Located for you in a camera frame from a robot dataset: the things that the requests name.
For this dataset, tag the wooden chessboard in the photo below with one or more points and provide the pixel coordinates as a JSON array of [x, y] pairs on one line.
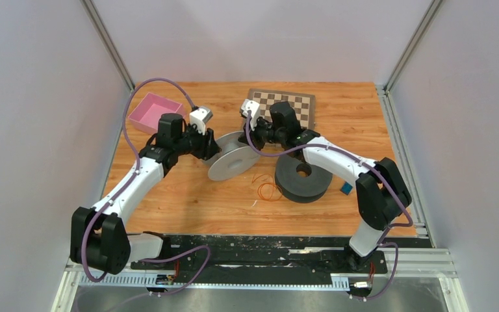
[[303, 104]]

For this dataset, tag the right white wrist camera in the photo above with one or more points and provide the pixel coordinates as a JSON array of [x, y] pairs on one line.
[[251, 111]]

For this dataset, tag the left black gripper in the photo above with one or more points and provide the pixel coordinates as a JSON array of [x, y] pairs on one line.
[[208, 147]]

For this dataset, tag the white cable spool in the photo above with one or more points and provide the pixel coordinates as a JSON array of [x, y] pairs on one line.
[[233, 159]]

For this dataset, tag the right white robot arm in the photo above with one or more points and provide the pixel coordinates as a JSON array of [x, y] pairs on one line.
[[382, 194]]

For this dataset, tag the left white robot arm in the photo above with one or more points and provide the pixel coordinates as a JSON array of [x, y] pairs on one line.
[[99, 239]]

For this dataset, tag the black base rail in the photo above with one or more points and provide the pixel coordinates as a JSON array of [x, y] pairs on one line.
[[262, 260]]

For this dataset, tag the pink plastic box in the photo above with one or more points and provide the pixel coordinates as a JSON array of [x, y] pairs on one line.
[[146, 114]]

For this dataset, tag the blue toy brick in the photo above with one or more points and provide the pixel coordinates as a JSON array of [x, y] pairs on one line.
[[346, 188]]

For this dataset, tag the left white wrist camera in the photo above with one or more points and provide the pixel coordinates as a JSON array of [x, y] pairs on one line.
[[198, 119]]

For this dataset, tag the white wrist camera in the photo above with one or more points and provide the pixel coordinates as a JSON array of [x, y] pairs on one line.
[[251, 111], [198, 119]]

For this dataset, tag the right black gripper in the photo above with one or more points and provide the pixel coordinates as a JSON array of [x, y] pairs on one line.
[[253, 134]]

